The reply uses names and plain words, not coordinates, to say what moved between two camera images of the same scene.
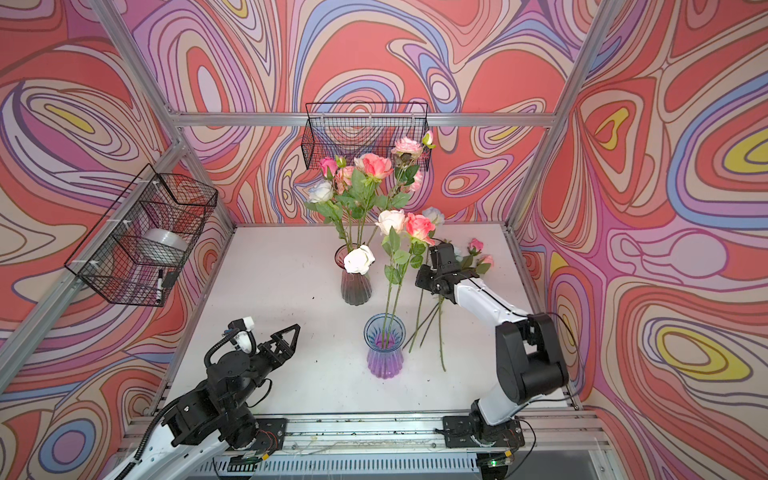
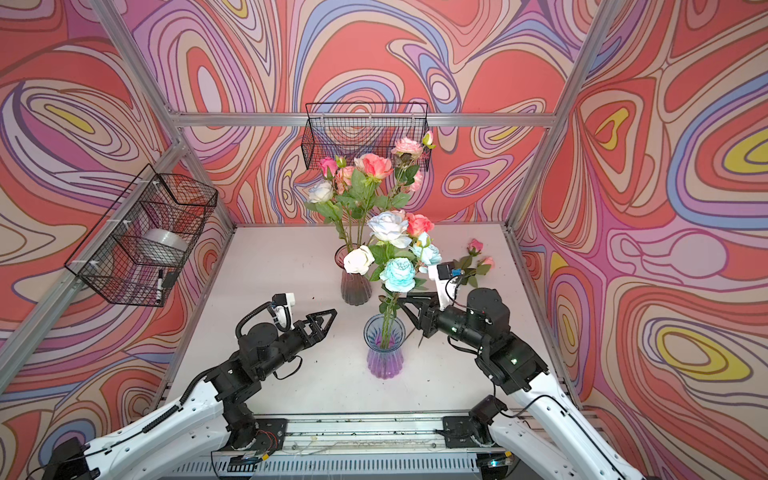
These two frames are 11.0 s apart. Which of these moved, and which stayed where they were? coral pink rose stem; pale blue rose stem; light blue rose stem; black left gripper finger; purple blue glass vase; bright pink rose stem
Moved: light blue rose stem; black left gripper finger
Stayed: purple blue glass vase; pale blue rose stem; bright pink rose stem; coral pink rose stem
